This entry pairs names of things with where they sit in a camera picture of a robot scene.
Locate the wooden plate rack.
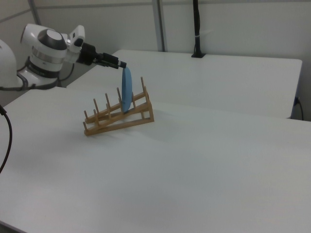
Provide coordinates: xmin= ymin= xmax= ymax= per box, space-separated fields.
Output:
xmin=83 ymin=76 xmax=155 ymax=136

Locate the black camera stand pole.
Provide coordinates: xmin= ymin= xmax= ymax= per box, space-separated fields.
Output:
xmin=191 ymin=0 xmax=207 ymax=59

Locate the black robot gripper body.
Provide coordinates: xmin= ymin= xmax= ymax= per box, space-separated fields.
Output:
xmin=78 ymin=42 xmax=98 ymax=66

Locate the blue round plate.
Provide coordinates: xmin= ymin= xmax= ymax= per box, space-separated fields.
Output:
xmin=121 ymin=67 xmax=133 ymax=114

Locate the white side table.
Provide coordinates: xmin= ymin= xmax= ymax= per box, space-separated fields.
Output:
xmin=66 ymin=49 xmax=303 ymax=120

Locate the thin black cable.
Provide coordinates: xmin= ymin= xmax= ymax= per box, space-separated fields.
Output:
xmin=294 ymin=96 xmax=305 ymax=121

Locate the grey metal wall post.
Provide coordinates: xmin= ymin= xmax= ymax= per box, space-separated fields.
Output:
xmin=152 ymin=0 xmax=169 ymax=52
xmin=30 ymin=0 xmax=41 ymax=25

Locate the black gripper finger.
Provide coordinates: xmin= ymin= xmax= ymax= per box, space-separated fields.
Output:
xmin=95 ymin=59 xmax=119 ymax=69
xmin=96 ymin=51 xmax=127 ymax=69

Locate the thick black cable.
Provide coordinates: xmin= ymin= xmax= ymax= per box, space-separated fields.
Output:
xmin=0 ymin=104 xmax=13 ymax=174

